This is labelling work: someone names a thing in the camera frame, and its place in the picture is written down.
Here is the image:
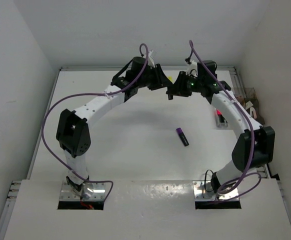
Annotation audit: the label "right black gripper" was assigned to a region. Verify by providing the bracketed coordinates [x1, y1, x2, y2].
[167, 71, 204, 97]

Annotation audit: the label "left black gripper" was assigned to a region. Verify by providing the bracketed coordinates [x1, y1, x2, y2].
[136, 63, 172, 91]

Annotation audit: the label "yellow black highlighter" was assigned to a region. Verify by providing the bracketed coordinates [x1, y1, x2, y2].
[166, 76, 174, 101]

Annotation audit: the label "purple black highlighter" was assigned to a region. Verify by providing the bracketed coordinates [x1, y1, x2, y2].
[176, 127, 189, 147]

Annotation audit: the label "pink black highlighter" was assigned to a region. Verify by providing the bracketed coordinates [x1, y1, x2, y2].
[215, 109, 228, 128]

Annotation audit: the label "pink eraser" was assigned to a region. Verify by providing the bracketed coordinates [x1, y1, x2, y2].
[247, 106, 258, 120]

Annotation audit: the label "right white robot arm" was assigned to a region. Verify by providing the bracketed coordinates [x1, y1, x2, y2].
[166, 57, 275, 194]

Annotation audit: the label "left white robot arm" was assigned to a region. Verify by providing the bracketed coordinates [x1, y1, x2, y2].
[56, 56, 173, 192]

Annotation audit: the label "clear acrylic container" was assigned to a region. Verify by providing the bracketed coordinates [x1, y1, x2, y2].
[214, 87, 265, 129]

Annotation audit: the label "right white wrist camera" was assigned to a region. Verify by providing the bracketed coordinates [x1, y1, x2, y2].
[185, 57, 198, 77]

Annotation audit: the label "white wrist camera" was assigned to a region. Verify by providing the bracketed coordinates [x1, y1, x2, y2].
[147, 50, 155, 68]
[185, 57, 198, 77]

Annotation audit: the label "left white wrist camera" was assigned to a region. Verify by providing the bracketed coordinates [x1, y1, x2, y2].
[147, 50, 155, 68]

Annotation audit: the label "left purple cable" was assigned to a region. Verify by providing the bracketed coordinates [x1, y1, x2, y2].
[41, 43, 150, 201]

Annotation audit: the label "purple cable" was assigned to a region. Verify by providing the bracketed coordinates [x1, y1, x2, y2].
[189, 39, 263, 202]
[41, 43, 150, 201]

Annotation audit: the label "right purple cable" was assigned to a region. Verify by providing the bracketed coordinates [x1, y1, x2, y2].
[189, 39, 263, 202]

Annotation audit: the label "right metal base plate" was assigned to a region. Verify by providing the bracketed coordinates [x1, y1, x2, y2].
[192, 180, 240, 202]

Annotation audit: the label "metal base plate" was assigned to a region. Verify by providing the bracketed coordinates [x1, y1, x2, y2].
[59, 181, 106, 202]
[192, 180, 240, 202]

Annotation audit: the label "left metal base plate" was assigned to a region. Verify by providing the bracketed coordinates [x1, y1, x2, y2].
[59, 181, 106, 202]

